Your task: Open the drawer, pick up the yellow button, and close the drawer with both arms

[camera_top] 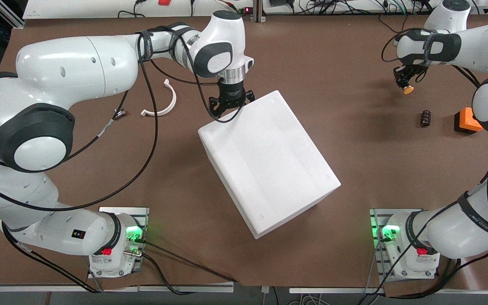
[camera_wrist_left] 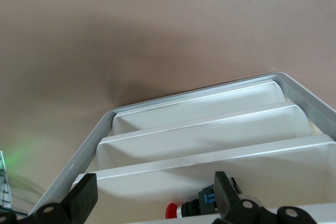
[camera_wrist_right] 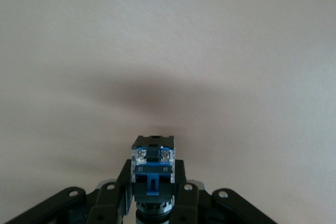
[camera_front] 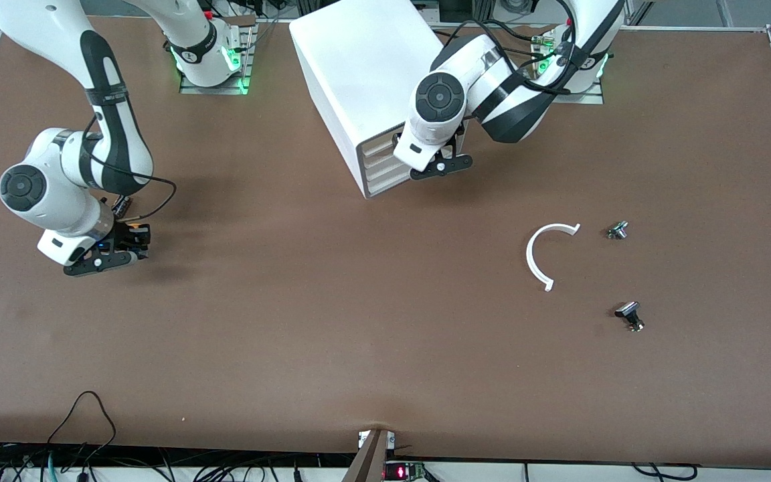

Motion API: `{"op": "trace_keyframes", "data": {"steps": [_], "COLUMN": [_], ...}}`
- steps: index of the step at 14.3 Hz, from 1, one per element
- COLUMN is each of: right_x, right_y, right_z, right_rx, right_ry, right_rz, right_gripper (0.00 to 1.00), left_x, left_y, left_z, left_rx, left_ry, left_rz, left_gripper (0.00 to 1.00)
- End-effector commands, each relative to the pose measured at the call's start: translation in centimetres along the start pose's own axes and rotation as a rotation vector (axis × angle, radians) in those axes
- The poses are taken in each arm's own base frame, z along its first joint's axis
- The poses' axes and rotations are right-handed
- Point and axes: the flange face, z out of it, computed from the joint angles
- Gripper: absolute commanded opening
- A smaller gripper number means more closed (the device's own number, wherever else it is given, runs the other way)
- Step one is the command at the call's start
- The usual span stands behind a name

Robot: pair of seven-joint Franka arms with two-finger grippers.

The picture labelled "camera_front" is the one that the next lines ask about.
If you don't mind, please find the black headed silver push button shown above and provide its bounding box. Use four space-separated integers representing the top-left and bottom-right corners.
614 301 645 333

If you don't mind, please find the white curved plastic arc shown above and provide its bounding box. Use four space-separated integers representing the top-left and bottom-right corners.
526 223 582 293

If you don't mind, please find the circuit board with red display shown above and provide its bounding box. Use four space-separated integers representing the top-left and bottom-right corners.
384 461 426 481

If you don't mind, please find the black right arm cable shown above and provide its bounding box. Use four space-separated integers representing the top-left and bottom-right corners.
80 110 177 223

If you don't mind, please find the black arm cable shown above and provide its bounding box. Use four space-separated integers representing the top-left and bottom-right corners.
449 0 577 94
80 110 177 223

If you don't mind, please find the thin black looped cable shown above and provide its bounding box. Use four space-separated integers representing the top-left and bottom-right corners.
46 391 117 463

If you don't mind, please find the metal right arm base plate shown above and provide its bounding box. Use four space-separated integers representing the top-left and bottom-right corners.
180 17 257 95

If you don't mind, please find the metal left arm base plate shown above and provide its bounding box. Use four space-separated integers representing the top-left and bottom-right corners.
534 30 605 104

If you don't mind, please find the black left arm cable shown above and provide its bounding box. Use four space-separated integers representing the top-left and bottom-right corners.
449 0 577 94

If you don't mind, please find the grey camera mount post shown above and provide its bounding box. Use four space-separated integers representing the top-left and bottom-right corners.
342 428 396 482

